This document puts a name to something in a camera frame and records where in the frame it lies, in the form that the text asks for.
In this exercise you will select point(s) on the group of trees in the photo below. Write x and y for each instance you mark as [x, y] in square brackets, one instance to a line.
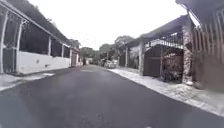
[106, 48]

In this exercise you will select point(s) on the vehicle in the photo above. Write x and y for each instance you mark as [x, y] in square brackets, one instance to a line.
[109, 64]

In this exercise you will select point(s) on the house with dark metal gate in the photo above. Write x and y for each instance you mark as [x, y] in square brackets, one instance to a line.
[163, 56]

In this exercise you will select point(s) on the pale concrete pavement strip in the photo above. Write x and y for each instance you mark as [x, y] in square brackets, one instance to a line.
[13, 80]
[173, 89]

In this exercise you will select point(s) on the low house with dark roof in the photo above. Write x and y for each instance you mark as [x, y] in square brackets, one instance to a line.
[131, 55]

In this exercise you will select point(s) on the building with brown slatted fence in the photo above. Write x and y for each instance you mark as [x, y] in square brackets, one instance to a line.
[208, 50]

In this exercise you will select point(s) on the white gate frame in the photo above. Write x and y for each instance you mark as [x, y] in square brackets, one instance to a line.
[9, 43]

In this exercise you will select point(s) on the white wall with dark railing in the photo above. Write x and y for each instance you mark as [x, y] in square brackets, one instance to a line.
[40, 60]

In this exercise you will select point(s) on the dark grey asphalt road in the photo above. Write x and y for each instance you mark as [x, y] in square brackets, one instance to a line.
[96, 96]

